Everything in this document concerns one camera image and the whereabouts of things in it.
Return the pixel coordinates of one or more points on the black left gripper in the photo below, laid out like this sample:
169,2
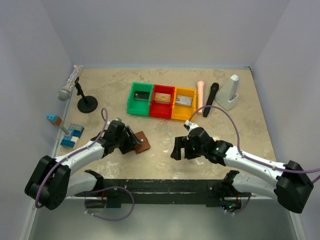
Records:
132,141

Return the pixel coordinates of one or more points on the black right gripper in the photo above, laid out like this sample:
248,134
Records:
182,142

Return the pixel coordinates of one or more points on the brown leather card holder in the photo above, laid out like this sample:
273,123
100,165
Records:
144,143

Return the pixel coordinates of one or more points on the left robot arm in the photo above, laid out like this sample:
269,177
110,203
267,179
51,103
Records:
49,182

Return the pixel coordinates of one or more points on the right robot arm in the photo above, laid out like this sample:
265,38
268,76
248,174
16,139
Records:
287,183

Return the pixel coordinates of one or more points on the silver card in yellow bin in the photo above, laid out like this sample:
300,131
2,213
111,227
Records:
182,100

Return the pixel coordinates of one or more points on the black card in green bin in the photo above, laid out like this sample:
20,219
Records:
141,95

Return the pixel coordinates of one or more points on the yellow plastic bin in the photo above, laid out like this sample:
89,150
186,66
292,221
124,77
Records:
181,113

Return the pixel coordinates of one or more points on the green plastic bin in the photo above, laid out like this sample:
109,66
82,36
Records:
139,108

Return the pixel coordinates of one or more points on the red plastic bin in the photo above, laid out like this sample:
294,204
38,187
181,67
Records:
161,110

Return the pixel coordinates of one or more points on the blue toy brick stack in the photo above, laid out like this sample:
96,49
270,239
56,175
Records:
75,132

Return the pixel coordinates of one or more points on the black microphone stand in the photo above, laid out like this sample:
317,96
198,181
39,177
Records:
87,104

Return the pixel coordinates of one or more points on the grey wedge stand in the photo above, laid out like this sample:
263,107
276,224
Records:
227,96

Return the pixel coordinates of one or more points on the blue orange toy brick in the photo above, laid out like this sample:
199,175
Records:
54,119

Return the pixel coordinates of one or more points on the silver glitter microphone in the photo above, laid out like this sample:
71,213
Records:
65,93

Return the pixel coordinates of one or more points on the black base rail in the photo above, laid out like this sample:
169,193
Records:
208,192

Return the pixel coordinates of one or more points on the pink cylindrical handle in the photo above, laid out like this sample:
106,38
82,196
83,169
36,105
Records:
200,96

